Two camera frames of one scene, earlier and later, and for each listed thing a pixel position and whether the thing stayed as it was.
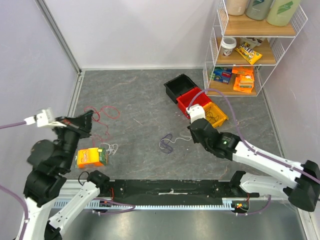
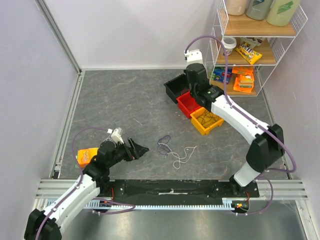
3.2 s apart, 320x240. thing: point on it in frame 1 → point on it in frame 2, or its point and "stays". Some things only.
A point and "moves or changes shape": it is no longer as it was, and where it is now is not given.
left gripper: x=81 y=124 → x=134 y=152
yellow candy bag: x=251 y=56 stays
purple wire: x=164 y=146 moves or changes shape
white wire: x=176 y=138 → x=174 y=153
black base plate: x=172 y=192 stays
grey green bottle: x=258 y=10 stays
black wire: x=209 y=116 stays
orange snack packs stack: x=244 y=79 stays
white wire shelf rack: x=242 y=52 stays
